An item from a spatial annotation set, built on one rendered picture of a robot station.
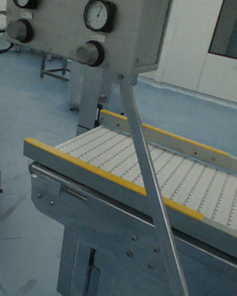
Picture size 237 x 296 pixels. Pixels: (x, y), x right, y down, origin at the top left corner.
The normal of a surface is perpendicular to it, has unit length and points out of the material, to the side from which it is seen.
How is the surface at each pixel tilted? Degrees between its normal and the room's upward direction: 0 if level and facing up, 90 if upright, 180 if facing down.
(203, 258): 90
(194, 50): 90
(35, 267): 0
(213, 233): 90
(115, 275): 90
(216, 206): 0
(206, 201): 0
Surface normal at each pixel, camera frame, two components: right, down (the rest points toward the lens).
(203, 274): -0.47, 0.28
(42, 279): 0.18, -0.90
